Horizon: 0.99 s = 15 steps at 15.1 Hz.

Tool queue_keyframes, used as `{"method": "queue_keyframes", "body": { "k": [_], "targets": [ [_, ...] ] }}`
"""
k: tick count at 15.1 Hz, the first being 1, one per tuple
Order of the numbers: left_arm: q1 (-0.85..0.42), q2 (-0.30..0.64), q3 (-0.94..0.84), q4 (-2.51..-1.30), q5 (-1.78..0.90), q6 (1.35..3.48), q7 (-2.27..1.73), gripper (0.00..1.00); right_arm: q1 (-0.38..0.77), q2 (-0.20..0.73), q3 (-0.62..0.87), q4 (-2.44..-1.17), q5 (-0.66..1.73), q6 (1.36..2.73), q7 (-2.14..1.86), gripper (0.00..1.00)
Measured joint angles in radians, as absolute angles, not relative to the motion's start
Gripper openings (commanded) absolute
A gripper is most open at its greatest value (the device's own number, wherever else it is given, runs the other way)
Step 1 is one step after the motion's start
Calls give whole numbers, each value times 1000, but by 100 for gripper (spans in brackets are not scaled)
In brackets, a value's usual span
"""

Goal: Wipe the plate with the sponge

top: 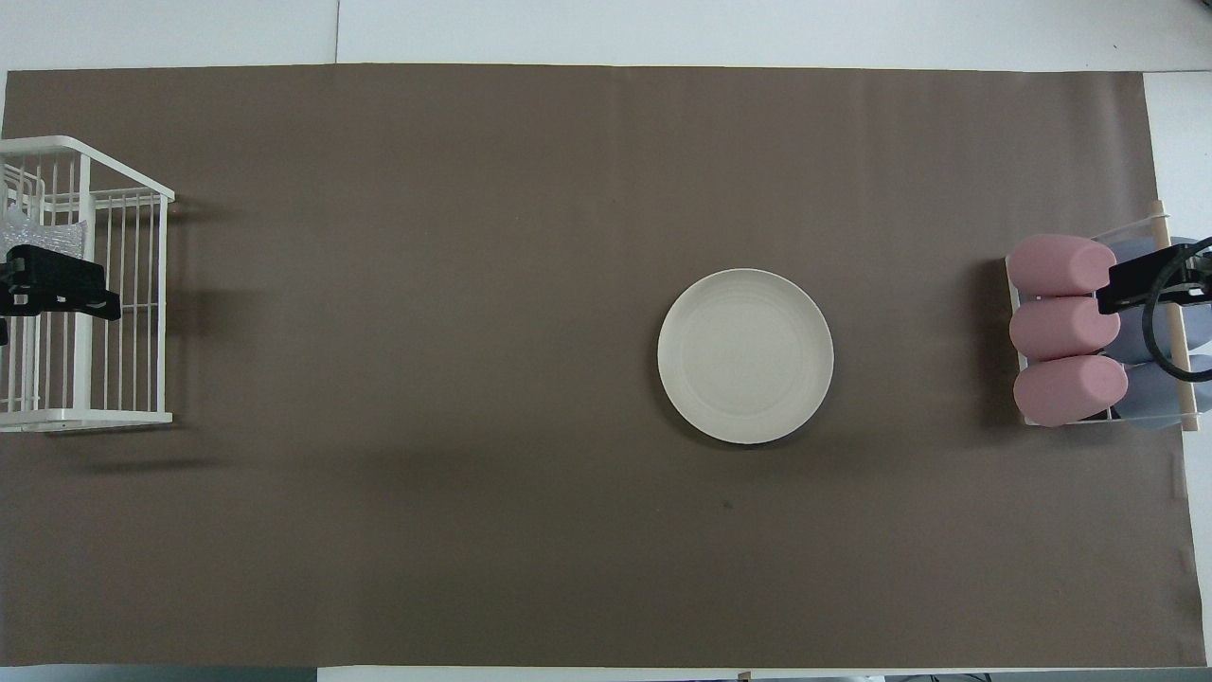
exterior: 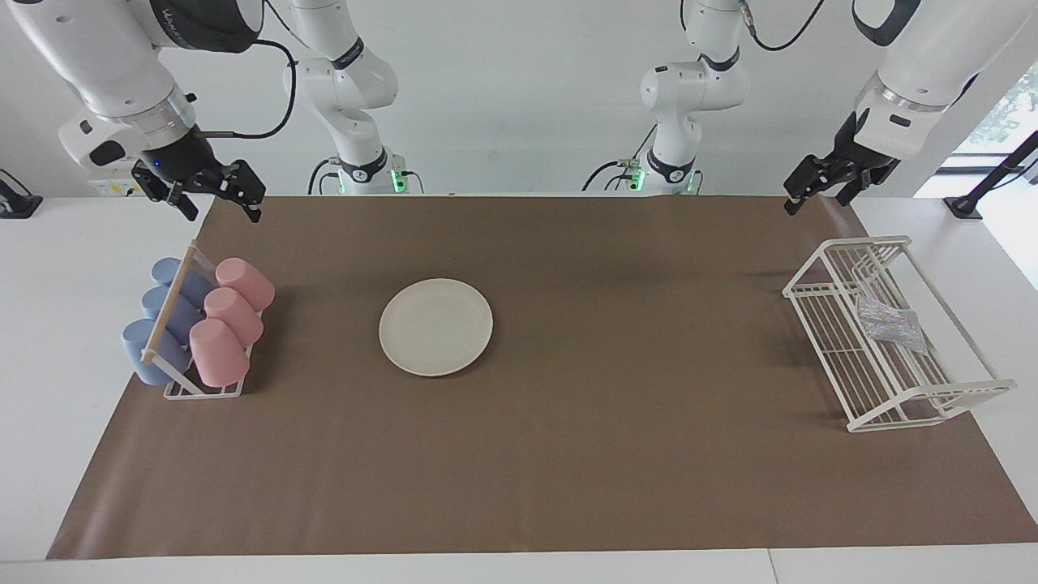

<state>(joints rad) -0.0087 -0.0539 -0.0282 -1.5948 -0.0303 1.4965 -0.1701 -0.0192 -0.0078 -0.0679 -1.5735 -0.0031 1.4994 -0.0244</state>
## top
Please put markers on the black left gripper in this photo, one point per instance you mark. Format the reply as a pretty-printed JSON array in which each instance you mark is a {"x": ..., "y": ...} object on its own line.
[{"x": 4, "y": 289}]

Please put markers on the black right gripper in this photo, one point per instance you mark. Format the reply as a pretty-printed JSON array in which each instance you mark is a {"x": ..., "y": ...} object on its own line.
[{"x": 1203, "y": 279}]

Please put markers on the silver bubble wrap piece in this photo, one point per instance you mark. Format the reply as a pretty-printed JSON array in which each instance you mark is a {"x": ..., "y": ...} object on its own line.
[{"x": 47, "y": 232}]

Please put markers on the cream round plate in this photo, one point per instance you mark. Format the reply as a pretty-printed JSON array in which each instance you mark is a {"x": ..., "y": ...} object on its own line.
[{"x": 746, "y": 356}]

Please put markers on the blue plastic cup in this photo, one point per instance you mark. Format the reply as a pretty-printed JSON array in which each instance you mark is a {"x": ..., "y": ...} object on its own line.
[
  {"x": 1150, "y": 398},
  {"x": 1129, "y": 336},
  {"x": 1136, "y": 248}
]

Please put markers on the pink plastic cup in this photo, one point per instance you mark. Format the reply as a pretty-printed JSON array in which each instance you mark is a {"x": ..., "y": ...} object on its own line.
[
  {"x": 1065, "y": 390},
  {"x": 1056, "y": 329},
  {"x": 1056, "y": 265}
]

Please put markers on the clear cup holder wooden rod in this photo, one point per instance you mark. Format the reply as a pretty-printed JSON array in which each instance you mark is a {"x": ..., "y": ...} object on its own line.
[{"x": 1187, "y": 407}]

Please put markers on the brown table mat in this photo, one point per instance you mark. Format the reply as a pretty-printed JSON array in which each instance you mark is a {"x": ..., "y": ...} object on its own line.
[{"x": 473, "y": 379}]

